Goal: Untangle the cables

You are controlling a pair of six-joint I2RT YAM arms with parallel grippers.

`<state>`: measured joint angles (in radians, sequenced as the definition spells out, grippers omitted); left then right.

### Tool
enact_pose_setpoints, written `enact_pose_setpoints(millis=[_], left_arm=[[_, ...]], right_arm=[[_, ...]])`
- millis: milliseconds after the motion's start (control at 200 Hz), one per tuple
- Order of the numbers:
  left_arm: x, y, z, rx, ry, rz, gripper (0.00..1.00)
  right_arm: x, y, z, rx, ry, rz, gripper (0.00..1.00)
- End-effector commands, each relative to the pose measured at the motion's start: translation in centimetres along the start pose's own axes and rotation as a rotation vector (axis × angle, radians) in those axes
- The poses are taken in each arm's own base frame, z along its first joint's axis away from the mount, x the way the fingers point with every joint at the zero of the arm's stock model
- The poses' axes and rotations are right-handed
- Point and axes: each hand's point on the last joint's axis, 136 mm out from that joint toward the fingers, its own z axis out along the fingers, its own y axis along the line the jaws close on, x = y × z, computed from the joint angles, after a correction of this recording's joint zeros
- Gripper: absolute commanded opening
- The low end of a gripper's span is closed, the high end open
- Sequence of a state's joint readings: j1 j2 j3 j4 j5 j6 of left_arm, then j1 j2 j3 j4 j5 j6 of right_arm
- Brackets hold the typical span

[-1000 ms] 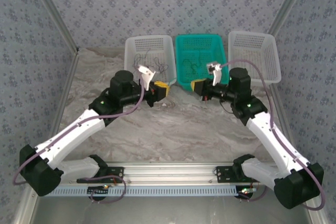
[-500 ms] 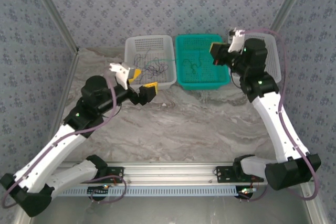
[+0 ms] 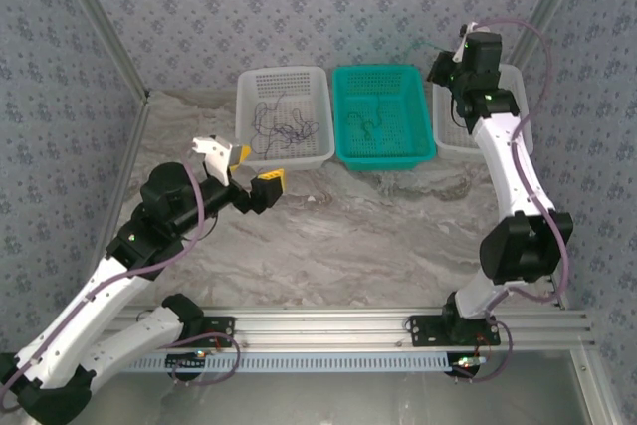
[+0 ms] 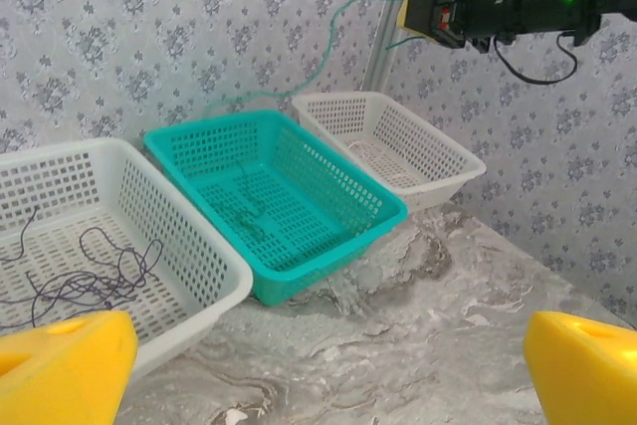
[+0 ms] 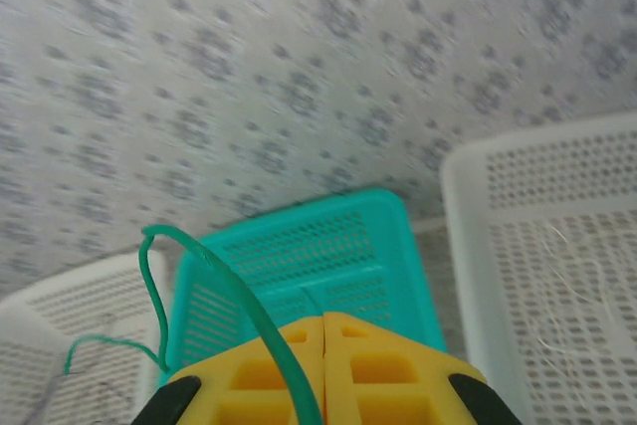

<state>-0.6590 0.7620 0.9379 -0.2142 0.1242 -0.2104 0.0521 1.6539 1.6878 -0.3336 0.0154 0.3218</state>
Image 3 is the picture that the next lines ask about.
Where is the thin purple cable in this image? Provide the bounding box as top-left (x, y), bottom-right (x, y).
top-left (251, 92), bottom-right (320, 160)

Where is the teal perforated plastic basket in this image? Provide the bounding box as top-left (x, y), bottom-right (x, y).
top-left (331, 64), bottom-right (438, 172)

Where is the white perforated plastic basket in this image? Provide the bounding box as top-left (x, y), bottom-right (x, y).
top-left (431, 64), bottom-right (536, 166)
top-left (234, 65), bottom-right (336, 173)

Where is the small black circuit board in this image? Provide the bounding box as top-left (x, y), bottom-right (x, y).
top-left (450, 354), bottom-right (485, 376)
top-left (166, 352), bottom-right (209, 372)

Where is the left arm purple sleeved cable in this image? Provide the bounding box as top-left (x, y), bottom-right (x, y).
top-left (0, 145), bottom-right (206, 414)

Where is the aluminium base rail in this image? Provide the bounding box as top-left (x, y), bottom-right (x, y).
top-left (106, 306), bottom-right (597, 350)

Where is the slotted grey cable duct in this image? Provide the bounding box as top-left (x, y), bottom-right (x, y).
top-left (118, 350), bottom-right (452, 375)

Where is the aluminium lower frame rail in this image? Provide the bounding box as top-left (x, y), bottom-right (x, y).
top-left (570, 347), bottom-right (618, 425)

